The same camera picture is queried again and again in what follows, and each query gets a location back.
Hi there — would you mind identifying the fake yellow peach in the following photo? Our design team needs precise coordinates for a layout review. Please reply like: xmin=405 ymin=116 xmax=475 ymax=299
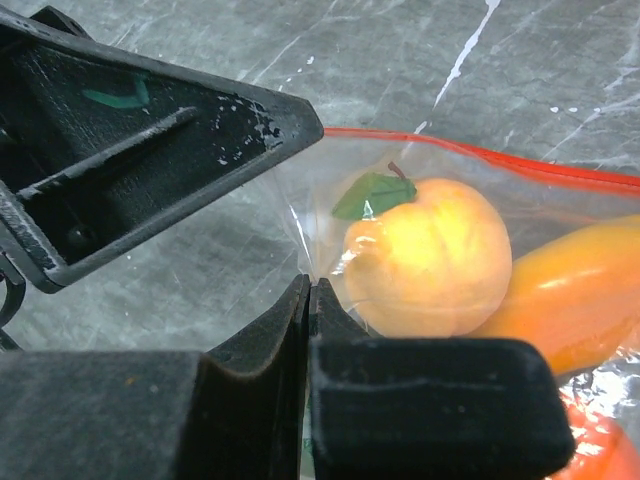
xmin=328 ymin=169 xmax=512 ymax=337

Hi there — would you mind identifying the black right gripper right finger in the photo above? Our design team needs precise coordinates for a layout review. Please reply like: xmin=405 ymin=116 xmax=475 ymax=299
xmin=309 ymin=279 xmax=575 ymax=479

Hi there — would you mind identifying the clear red-zip bag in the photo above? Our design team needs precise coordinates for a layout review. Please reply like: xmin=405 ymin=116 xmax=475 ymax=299
xmin=269 ymin=128 xmax=639 ymax=479

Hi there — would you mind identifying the fake red orange tomato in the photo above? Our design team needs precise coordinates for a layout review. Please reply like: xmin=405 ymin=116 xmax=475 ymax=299
xmin=547 ymin=394 xmax=639 ymax=480

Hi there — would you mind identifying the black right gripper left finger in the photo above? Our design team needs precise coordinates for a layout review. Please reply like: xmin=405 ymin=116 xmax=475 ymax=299
xmin=1 ymin=275 xmax=311 ymax=479

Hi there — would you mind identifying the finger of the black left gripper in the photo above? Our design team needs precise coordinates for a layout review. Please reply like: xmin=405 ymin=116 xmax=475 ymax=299
xmin=1 ymin=8 xmax=324 ymax=293

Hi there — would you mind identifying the fake yellow orange mango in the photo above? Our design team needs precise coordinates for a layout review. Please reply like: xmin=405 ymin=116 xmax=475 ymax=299
xmin=471 ymin=215 xmax=639 ymax=375

